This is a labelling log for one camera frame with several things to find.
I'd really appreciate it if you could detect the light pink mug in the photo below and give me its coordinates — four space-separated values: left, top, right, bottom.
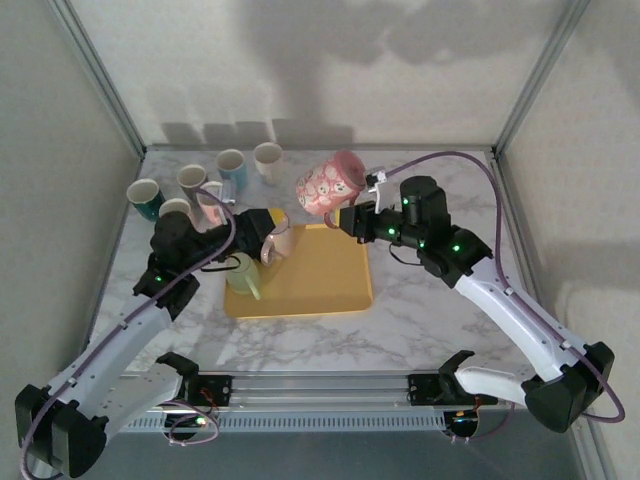
259 213 297 266

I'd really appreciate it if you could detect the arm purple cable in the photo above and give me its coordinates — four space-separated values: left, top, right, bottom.
19 185 239 480
384 150 626 445

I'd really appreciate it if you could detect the aluminium frame post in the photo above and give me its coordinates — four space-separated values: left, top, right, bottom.
47 0 147 159
492 0 594 161
574 432 617 480

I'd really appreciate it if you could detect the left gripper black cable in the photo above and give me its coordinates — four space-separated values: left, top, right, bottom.
198 255 242 274

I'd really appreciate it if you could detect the dark teal mug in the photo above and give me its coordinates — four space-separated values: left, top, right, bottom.
125 178 166 222

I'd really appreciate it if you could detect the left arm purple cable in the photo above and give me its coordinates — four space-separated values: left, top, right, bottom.
19 185 239 480

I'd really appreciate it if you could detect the light green mug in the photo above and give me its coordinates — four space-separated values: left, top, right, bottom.
224 251 264 301

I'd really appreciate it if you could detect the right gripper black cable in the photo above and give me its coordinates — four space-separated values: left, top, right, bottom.
388 245 426 269

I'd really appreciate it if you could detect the black base electronics board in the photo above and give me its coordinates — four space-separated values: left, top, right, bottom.
443 408 482 440
162 410 209 432

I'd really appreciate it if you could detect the large pale pink mug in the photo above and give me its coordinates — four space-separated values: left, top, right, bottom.
157 197 194 226

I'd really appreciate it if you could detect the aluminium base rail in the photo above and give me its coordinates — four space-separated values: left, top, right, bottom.
179 370 591 412

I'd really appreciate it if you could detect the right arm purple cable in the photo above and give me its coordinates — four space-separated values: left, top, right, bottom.
384 150 626 445

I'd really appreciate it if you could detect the light blue mug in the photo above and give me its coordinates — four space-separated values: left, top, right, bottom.
215 148 249 191

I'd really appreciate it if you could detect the aluminium side rail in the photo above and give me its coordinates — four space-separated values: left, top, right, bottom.
488 150 577 374

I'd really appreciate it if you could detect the navy blue mug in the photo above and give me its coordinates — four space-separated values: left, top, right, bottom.
177 163 211 199

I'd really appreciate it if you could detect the pink faceted mug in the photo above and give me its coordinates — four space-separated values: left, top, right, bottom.
192 180 226 229

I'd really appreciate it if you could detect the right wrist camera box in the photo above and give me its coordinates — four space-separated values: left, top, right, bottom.
364 168 396 211

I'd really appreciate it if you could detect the grey slotted cable duct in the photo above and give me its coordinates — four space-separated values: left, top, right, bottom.
107 413 449 434

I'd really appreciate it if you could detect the thin aluminium table rail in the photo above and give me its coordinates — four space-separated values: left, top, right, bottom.
142 143 497 153

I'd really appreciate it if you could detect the yellow plastic tray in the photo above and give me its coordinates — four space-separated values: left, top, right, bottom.
223 222 375 320

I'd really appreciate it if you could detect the white faceted mug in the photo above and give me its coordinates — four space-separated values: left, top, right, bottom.
252 141 284 187

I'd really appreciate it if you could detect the pink patterned mug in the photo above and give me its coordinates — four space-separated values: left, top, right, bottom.
293 148 366 230

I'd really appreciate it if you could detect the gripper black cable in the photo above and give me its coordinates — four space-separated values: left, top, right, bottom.
198 255 242 274
388 245 426 269

